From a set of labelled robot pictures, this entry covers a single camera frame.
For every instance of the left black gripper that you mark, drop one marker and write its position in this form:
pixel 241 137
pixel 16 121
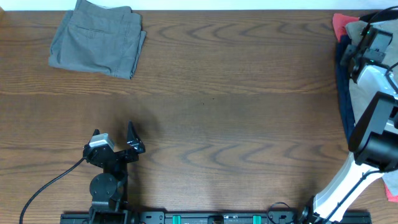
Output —
pixel 135 144

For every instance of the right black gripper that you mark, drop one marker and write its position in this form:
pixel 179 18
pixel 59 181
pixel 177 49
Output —
pixel 346 59

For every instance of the light khaki shorts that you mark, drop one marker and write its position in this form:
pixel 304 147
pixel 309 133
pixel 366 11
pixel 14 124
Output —
pixel 370 81

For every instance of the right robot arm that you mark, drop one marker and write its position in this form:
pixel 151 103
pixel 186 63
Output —
pixel 368 105

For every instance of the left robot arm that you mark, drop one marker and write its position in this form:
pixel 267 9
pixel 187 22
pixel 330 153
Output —
pixel 109 188

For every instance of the navy blue shorts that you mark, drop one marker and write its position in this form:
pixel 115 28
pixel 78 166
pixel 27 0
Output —
pixel 342 85

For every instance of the red garment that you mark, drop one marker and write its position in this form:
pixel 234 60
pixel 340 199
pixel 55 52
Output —
pixel 339 22

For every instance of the black garment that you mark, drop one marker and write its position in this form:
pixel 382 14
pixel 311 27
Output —
pixel 380 16

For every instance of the folded grey shorts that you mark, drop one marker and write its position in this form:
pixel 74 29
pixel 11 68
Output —
pixel 97 39

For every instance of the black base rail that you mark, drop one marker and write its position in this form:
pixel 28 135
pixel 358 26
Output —
pixel 182 218

